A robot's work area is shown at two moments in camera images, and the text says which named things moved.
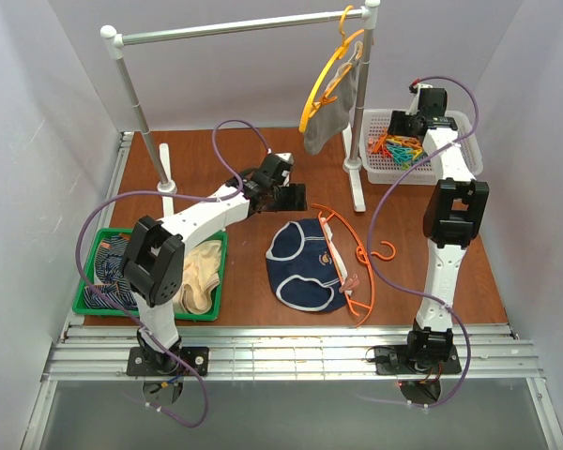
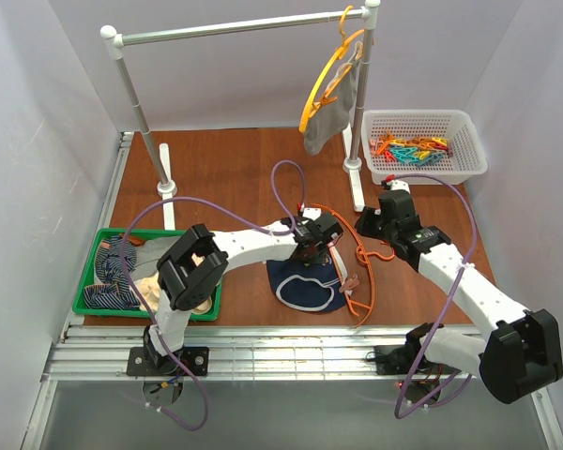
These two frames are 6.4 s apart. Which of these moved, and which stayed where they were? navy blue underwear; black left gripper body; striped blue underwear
Moved: black left gripper body
Stayed: navy blue underwear; striped blue underwear
